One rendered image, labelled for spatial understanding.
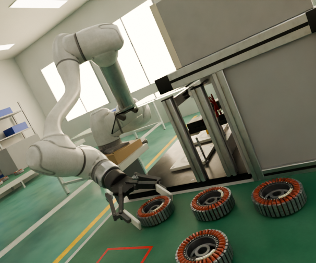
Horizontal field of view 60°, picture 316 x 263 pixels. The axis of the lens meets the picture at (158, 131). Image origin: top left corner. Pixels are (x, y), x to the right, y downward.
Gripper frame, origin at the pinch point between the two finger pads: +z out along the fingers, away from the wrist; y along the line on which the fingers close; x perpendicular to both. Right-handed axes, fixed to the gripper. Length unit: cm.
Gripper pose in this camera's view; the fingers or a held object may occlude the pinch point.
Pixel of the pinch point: (154, 209)
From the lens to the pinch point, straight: 84.3
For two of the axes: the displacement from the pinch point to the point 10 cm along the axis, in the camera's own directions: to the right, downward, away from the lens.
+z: 7.2, 3.5, -6.0
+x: -0.6, -8.2, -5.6
